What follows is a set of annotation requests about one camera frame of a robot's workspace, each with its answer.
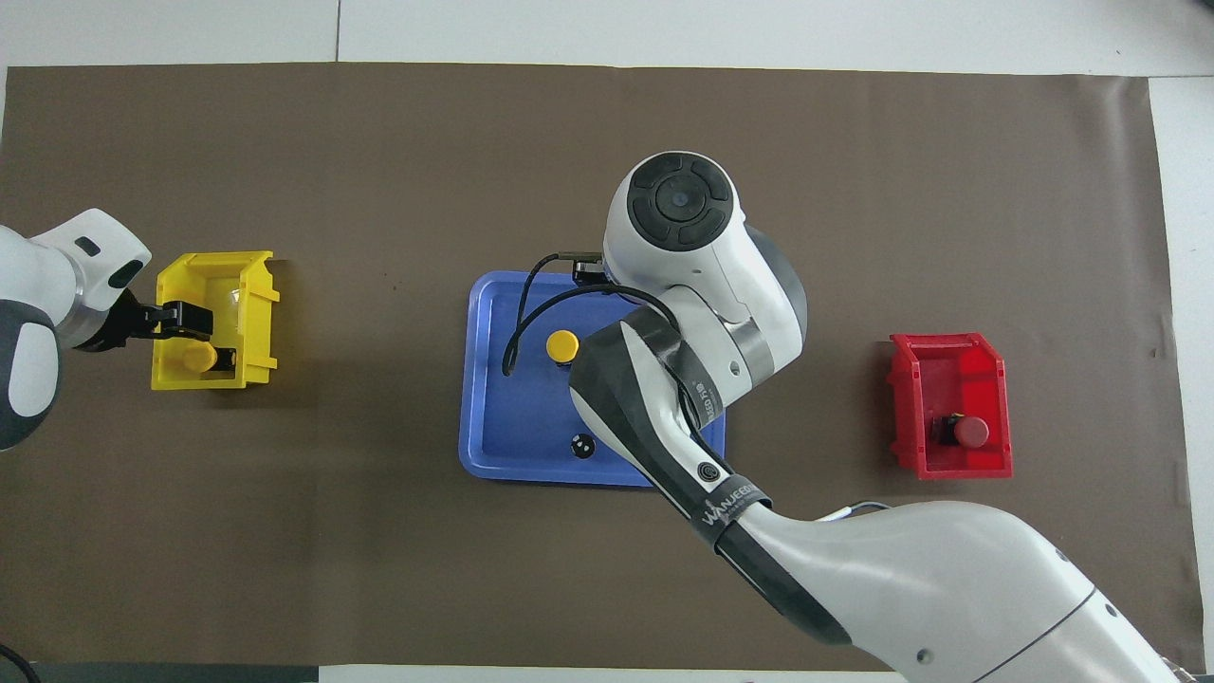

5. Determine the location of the red plastic bin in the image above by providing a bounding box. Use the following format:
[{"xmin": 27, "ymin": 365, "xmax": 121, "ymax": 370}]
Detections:
[{"xmin": 887, "ymin": 332, "xmax": 1014, "ymax": 481}]

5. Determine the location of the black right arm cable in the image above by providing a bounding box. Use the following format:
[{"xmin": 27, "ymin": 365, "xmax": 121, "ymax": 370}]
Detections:
[{"xmin": 501, "ymin": 249, "xmax": 722, "ymax": 456}]

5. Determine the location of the blue plastic tray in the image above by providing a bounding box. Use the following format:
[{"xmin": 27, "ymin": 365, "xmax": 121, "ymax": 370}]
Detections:
[{"xmin": 458, "ymin": 270, "xmax": 727, "ymax": 489}]

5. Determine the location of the brown table mat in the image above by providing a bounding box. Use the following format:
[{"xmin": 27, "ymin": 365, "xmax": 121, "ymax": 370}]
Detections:
[{"xmin": 0, "ymin": 62, "xmax": 1182, "ymax": 670}]

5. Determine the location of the yellow plastic bin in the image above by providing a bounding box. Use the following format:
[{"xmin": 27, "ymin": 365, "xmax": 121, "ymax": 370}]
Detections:
[{"xmin": 152, "ymin": 250, "xmax": 282, "ymax": 391}]

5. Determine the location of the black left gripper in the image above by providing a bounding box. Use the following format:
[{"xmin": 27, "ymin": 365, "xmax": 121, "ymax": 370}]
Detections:
[{"xmin": 93, "ymin": 288, "xmax": 213, "ymax": 353}]

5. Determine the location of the red push button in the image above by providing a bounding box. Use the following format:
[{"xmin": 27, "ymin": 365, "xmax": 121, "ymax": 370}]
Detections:
[{"xmin": 934, "ymin": 414, "xmax": 991, "ymax": 451}]

